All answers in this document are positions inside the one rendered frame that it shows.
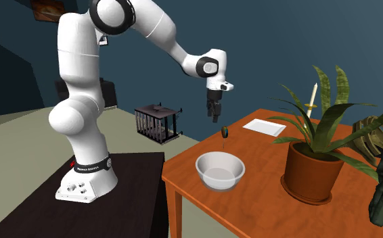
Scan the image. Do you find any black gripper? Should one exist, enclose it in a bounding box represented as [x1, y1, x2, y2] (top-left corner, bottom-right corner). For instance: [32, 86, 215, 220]
[206, 89, 223, 124]

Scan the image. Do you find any white rectangular plate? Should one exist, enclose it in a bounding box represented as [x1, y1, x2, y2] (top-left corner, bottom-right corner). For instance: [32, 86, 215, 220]
[242, 118, 287, 138]

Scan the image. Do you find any white bowl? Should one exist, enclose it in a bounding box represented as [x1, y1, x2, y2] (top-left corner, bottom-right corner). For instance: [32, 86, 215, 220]
[195, 151, 246, 193]

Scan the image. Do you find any white candle with gold holder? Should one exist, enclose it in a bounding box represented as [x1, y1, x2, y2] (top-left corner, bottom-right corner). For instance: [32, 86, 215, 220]
[304, 82, 319, 128]

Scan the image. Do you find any orange wooden table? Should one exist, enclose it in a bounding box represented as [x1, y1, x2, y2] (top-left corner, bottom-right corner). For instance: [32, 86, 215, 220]
[161, 108, 383, 238]

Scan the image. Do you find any green plant in terracotta pot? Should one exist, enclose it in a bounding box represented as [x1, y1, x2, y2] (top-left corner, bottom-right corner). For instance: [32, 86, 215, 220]
[266, 64, 383, 206]

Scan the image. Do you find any black robot stand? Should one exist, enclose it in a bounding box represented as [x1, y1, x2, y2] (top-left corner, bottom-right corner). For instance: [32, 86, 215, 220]
[0, 151, 170, 238]

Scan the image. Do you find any olive twisted sculpture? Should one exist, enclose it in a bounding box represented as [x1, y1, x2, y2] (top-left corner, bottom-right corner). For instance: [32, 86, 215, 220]
[346, 115, 383, 167]

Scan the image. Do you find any black wire cage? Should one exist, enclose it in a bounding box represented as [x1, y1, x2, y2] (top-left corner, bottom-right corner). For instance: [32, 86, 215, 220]
[134, 101, 183, 145]

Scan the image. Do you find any brown wall picture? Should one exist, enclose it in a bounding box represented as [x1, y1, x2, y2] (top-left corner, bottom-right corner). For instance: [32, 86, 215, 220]
[30, 0, 67, 24]

